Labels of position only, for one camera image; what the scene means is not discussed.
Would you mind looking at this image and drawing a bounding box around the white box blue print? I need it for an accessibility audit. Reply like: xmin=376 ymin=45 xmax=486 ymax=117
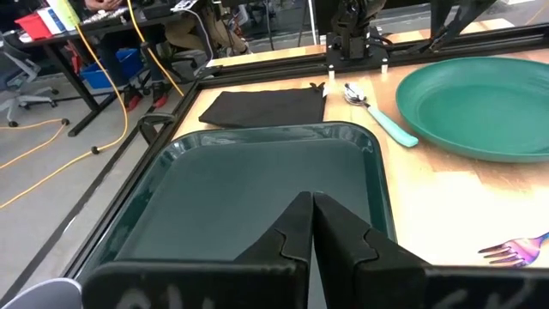
xmin=36 ymin=6 xmax=65 ymax=35

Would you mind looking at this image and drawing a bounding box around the green plate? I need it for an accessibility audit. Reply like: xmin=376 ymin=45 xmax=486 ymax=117
xmin=395 ymin=56 xmax=549 ymax=164

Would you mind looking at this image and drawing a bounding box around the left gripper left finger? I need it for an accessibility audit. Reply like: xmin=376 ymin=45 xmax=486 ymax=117
xmin=233 ymin=191 xmax=314 ymax=264

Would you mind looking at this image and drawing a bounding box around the iridescent fork teal handle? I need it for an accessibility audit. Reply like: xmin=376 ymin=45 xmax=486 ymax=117
xmin=477 ymin=231 xmax=549 ymax=270

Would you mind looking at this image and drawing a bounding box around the person's shoe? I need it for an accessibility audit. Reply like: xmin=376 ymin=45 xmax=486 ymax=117
xmin=149 ymin=80 xmax=173 ymax=109
xmin=123 ymin=83 xmax=143 ymax=113

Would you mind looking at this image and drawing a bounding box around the yellow extension cable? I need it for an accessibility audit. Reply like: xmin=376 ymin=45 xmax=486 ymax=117
xmin=0 ymin=118 xmax=70 ymax=171
xmin=0 ymin=0 xmax=130 ymax=210
xmin=125 ymin=0 xmax=185 ymax=98

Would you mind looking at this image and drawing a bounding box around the grey office chair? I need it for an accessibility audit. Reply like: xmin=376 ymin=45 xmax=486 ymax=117
xmin=0 ymin=32 xmax=60 ymax=129

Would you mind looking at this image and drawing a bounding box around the black cloth napkin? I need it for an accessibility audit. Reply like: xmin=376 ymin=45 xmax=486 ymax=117
xmin=197 ymin=82 xmax=329 ymax=130

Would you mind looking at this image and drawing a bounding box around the red plastic bin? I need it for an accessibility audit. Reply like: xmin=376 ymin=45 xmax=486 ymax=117
xmin=14 ymin=12 xmax=53 ymax=41

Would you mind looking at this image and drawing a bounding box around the blue storage bin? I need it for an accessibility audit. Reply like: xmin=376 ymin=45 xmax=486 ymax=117
xmin=79 ymin=47 xmax=146 ymax=90

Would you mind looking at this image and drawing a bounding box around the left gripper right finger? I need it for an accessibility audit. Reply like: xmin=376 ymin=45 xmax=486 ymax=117
xmin=313 ymin=191 xmax=431 ymax=309

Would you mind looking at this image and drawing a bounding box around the grey-blue mug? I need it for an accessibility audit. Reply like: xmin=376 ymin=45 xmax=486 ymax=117
xmin=0 ymin=277 xmax=83 ymax=309

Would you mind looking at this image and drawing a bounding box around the black office desk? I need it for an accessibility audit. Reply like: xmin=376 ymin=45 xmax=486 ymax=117
xmin=16 ymin=8 xmax=215 ymax=138

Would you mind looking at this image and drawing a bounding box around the white cable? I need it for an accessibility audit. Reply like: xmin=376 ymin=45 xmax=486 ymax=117
xmin=305 ymin=0 xmax=322 ymax=46

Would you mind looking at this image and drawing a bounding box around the dark green serving tray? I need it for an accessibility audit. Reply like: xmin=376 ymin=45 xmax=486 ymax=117
xmin=73 ymin=121 xmax=398 ymax=285

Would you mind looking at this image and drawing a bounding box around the silver spoon teal handle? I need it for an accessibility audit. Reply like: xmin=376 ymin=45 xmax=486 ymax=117
xmin=343 ymin=82 xmax=420 ymax=149

